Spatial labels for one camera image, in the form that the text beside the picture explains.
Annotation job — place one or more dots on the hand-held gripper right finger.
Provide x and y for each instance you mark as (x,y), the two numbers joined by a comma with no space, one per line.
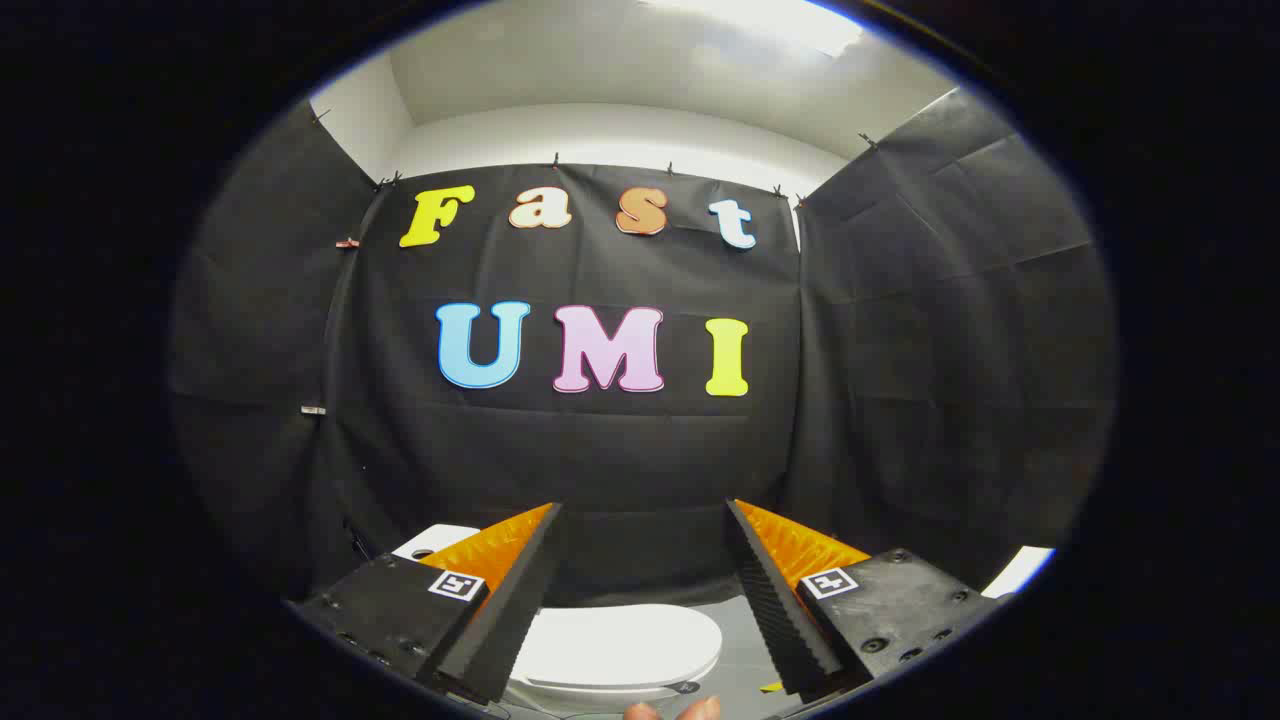
(765,590)

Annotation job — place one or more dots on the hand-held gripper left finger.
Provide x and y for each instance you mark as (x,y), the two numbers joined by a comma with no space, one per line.
(520,590)

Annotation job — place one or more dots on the black backdrop cloth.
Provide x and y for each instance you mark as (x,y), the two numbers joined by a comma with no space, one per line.
(600,460)

